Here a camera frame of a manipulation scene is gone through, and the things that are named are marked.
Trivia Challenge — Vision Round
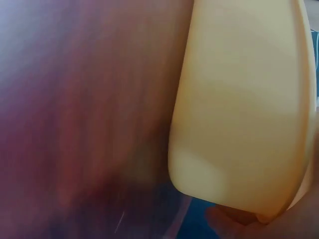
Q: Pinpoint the person's right hand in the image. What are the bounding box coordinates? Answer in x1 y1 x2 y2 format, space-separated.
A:
206 107 319 239

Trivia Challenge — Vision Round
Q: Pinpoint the yellow plastic container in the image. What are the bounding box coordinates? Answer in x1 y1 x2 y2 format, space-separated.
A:
167 0 319 224

